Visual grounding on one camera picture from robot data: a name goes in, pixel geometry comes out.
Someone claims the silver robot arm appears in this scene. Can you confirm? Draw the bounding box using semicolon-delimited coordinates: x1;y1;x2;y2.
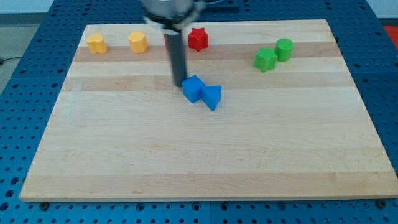
140;0;206;34

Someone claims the yellow hexagon block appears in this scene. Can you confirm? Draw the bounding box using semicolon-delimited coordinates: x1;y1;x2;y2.
128;31;148;54

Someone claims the yellow heart block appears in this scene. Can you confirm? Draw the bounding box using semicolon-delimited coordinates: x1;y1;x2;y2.
86;33;108;54

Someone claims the blue triangle block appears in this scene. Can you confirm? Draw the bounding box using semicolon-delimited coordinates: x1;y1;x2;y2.
201;85;222;111

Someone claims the blue cube block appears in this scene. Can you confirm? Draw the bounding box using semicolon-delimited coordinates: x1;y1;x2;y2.
182;75;205;103

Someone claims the red star block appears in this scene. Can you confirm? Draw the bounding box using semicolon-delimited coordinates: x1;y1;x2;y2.
188;27;208;52

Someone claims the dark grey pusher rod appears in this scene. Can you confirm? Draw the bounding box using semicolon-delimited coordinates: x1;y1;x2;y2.
165;30;187;87

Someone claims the red block behind rod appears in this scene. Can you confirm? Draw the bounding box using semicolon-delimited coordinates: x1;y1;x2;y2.
164;34;169;52

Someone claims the green star block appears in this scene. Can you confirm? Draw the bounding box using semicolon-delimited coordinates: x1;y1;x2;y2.
254;47;277;73

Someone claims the wooden board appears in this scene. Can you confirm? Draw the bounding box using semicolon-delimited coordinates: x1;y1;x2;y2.
19;19;397;202

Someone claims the green cylinder block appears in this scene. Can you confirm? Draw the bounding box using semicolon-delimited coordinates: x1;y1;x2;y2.
274;38;294;62

